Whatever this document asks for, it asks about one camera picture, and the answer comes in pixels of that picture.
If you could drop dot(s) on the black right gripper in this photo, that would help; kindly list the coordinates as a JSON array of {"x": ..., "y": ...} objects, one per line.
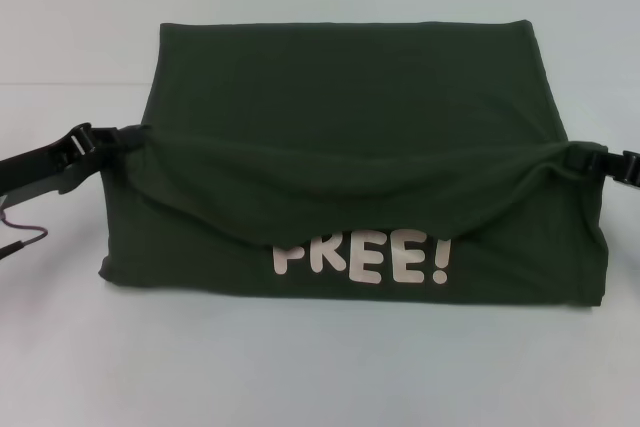
[{"x": 625, "y": 167}]

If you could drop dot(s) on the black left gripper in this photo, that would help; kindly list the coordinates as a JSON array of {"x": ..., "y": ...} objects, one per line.
[{"x": 35, "y": 172}]

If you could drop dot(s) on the dark green t-shirt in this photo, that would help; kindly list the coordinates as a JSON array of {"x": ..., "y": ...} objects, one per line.
[{"x": 350, "y": 122}]

